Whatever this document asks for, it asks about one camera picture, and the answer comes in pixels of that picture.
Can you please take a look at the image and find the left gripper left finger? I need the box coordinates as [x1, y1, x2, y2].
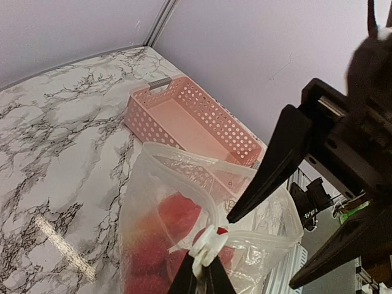
[167, 254, 196, 294]

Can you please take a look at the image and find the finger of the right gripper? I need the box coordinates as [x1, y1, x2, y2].
[289, 202, 391, 289]

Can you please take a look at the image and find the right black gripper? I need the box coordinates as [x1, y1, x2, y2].
[227, 37, 391, 224]

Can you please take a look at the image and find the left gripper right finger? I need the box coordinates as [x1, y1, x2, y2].
[204, 257, 235, 294]

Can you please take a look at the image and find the red cherry bunch toy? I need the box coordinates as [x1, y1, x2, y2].
[119, 192, 234, 293]

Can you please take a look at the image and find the clear zip top bag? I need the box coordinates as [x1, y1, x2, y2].
[119, 142, 303, 293]

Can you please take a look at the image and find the pink plastic basket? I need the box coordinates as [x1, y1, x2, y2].
[123, 76, 264, 197]

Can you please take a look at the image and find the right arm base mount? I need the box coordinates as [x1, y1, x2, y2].
[289, 178, 334, 232]

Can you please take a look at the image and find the curved aluminium front rail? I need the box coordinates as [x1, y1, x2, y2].
[257, 169, 391, 289]

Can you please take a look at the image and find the right aluminium frame post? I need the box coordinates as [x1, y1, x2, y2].
[143, 0, 179, 47]

